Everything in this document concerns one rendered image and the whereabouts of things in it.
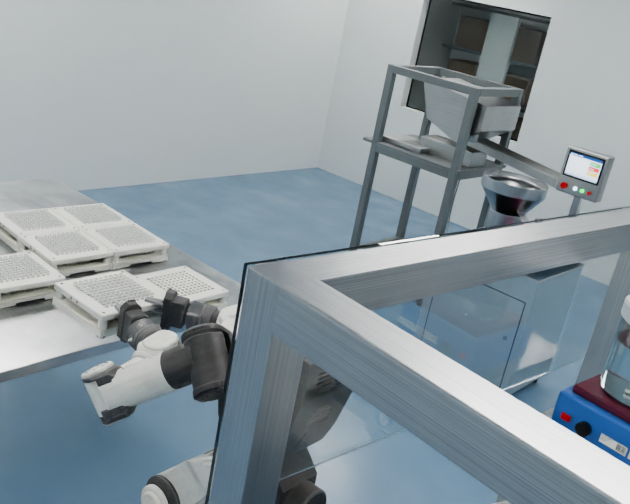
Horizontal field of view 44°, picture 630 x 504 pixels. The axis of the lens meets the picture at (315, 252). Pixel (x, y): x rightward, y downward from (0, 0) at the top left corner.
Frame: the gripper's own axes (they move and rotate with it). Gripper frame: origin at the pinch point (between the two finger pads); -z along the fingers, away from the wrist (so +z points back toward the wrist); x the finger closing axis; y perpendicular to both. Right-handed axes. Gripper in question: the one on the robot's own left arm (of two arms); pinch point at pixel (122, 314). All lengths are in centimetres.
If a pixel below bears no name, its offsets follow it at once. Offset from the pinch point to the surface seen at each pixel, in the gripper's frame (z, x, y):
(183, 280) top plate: -35, 11, 43
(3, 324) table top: -36.4, 18.6, -18.7
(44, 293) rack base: -48, 16, -1
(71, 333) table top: -24.1, 18.3, -2.5
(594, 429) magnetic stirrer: 126, -37, 21
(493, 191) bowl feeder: -56, -4, 248
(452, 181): -120, 14, 297
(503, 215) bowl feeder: -52, 8, 257
